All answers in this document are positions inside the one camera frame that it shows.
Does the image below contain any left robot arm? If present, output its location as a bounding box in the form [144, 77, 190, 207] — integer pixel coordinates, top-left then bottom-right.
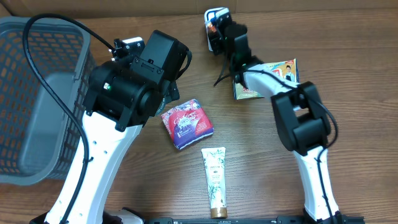
[34, 30, 192, 223]

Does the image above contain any white barcode scanner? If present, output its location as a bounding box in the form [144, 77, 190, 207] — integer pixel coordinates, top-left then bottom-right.
[204, 7, 230, 55]

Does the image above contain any white cream tube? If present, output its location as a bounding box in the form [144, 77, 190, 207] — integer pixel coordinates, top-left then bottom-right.
[201, 147, 228, 218]

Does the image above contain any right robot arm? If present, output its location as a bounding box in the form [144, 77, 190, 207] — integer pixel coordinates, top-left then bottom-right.
[204, 7, 347, 223]

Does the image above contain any red purple pad pack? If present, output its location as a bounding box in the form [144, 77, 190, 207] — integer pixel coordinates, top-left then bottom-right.
[161, 99, 214, 151]

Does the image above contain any grey plastic shopping basket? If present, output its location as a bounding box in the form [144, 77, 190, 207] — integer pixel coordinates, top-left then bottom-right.
[1, 17, 95, 185]

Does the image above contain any orange Kleenex tissue pack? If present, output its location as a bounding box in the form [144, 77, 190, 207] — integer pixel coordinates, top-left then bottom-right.
[206, 21, 217, 39]

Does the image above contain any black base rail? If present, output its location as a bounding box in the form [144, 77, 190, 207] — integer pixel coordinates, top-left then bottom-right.
[144, 214, 365, 224]

